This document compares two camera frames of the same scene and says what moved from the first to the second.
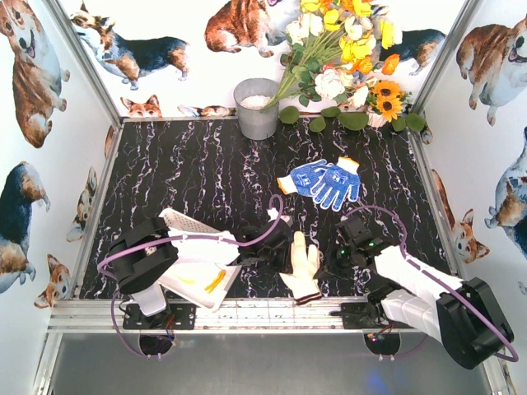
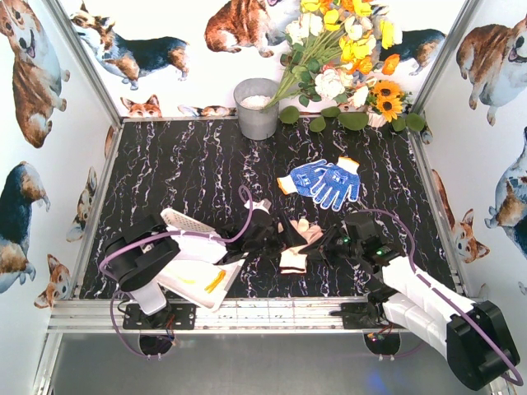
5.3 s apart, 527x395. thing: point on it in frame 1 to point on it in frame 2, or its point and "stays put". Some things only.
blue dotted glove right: [335, 181] stays put
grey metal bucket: [250, 95] stays put
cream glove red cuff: [304, 278] to [292, 260]
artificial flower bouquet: [336, 55] stays put
